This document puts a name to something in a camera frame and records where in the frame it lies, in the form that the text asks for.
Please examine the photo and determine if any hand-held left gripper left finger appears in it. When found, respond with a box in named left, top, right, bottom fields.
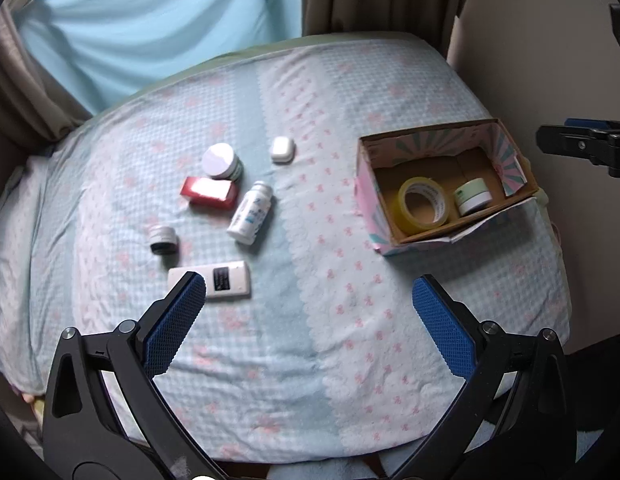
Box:
left=42, top=271, right=225, bottom=480

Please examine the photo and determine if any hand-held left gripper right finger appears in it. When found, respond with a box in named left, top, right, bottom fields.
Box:
left=395, top=274, right=578, bottom=476

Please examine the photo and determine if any white remote control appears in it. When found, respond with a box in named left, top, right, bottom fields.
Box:
left=168, top=260, right=252, bottom=306

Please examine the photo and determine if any pink patterned cardboard box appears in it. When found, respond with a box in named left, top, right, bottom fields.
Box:
left=356, top=118, right=540, bottom=257

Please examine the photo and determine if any small black cream jar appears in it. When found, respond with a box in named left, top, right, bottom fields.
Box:
left=149, top=225, right=178, bottom=255

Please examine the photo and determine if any yellow tape roll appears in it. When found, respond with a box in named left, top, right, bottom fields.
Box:
left=394, top=177, right=451, bottom=235

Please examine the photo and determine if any small green cream jar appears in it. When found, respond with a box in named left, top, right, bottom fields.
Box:
left=454, top=178, right=492, bottom=217

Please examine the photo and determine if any white pill bottle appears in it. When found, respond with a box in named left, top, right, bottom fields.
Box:
left=226, top=180, right=273, bottom=246

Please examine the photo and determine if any red carton box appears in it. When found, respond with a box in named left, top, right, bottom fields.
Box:
left=180, top=176, right=239, bottom=210

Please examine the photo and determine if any green jar with white lid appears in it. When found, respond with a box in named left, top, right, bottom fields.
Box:
left=201, top=143, right=243, bottom=181

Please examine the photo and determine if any white earbud case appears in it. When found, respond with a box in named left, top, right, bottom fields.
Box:
left=270, top=136, right=295, bottom=164

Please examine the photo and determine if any light blue curtain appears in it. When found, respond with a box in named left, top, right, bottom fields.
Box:
left=12, top=0, right=303, bottom=116

